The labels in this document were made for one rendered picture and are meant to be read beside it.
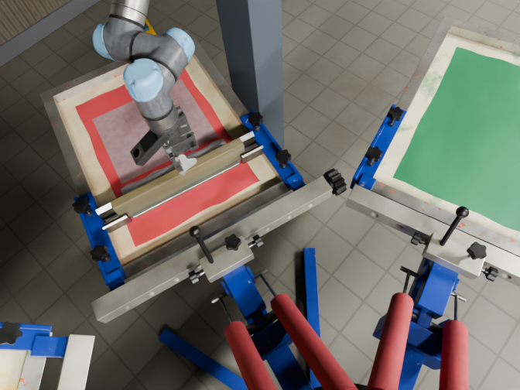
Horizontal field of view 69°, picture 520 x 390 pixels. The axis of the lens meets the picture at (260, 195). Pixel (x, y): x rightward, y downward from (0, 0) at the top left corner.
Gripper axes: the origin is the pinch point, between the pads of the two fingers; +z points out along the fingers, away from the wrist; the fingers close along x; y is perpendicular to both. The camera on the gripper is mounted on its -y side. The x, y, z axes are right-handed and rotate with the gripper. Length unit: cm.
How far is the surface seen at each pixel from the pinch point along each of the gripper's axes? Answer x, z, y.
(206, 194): -5.0, 12.4, 3.9
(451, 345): -72, -3, 31
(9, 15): 237, 84, -50
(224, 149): -0.5, 2.0, 14.2
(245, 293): -39.3, 3.6, -0.2
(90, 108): 47, 13, -16
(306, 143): 47, 109, 78
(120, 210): -1.5, 4.1, -19.3
